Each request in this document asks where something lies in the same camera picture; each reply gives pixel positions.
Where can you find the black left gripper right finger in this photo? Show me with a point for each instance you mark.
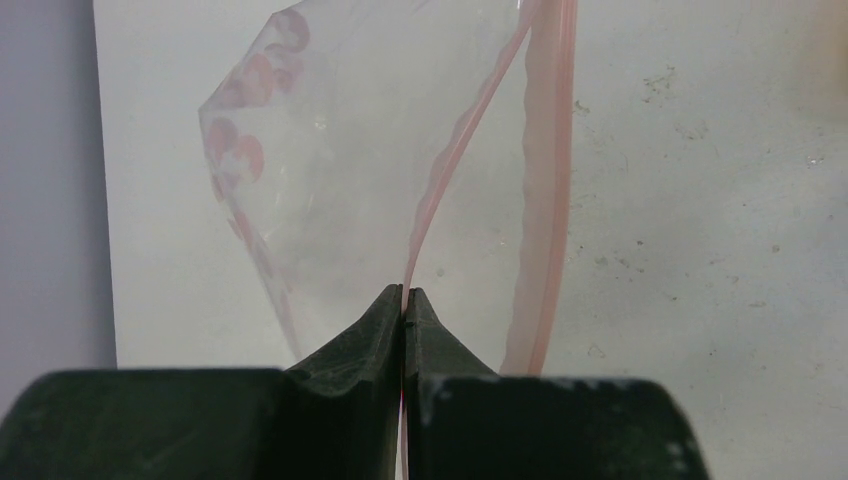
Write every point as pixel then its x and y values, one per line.
pixel 464 421

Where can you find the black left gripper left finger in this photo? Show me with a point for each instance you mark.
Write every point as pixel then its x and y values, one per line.
pixel 333 415

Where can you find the clear pink-dotted zip bag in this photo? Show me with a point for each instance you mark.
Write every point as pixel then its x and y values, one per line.
pixel 334 139

